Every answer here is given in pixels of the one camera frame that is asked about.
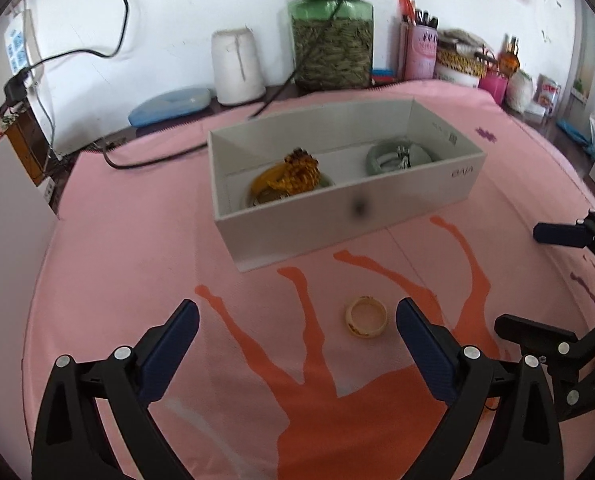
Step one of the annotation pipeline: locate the cream bone ring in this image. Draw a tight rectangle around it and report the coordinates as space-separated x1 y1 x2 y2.
345 294 390 340

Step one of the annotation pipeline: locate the large green jade bangle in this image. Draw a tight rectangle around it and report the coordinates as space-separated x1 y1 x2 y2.
365 136 439 177

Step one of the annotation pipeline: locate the silver chain watch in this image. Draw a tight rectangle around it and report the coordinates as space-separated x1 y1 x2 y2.
382 145 411 171

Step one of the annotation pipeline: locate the pale jade bangle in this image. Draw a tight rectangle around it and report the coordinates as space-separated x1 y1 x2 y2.
241 174 335 208

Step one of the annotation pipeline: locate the amber beaded tassel pendant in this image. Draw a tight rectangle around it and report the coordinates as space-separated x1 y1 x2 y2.
268 148 320 188

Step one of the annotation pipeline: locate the red snack packet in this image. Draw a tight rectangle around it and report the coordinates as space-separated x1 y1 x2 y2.
536 74 561 117

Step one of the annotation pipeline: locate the pink printed tablecloth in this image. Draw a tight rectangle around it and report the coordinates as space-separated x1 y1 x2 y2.
24 82 595 479

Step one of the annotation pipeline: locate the pink plastic container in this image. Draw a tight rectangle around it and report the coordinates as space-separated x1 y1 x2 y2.
479 70 509 105

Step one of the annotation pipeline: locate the amber perfume bottle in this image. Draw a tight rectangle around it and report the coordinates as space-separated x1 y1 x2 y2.
498 36 520 79

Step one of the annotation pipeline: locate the yellow patterned round tin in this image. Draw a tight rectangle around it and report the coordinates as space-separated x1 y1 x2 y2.
433 34 487 88

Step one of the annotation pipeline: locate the white board panel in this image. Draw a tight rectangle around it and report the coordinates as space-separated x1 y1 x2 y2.
0 139 56 479

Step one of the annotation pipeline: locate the white vivo cardboard box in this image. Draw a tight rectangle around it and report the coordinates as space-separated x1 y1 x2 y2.
208 99 486 272

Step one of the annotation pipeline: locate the pink pen holder can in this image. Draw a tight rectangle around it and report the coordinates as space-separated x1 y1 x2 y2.
397 0 439 81

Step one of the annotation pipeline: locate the brown wooden box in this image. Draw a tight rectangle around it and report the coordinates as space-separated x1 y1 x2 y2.
6 108 50 185

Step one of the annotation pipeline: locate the green glass jar of seeds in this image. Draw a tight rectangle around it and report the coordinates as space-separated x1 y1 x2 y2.
288 0 375 93

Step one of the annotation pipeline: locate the blue glasses case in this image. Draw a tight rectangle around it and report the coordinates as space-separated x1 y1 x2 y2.
128 88 212 128

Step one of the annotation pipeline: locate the black power adapter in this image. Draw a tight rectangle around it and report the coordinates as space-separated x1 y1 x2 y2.
3 67 30 107

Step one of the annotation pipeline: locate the white power strip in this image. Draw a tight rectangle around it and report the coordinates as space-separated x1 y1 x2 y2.
4 11 32 75

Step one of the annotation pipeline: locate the white string ball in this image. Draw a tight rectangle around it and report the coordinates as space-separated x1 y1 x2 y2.
505 70 535 114

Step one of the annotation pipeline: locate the black power cable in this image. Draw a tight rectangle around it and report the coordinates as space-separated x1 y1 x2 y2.
4 0 371 172

